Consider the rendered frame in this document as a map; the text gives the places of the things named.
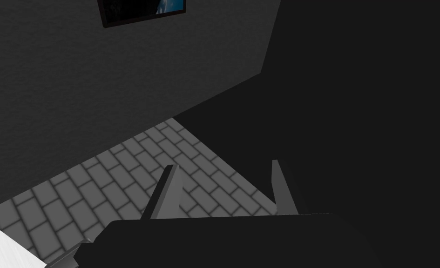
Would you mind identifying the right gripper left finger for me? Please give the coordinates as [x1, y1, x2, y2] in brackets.
[141, 164, 183, 220]

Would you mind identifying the black framed wall picture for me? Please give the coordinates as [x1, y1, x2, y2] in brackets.
[97, 0, 187, 29]

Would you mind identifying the white cabinet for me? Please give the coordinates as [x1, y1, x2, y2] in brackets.
[0, 215, 47, 268]

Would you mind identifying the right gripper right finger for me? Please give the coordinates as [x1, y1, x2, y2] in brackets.
[271, 159, 310, 216]

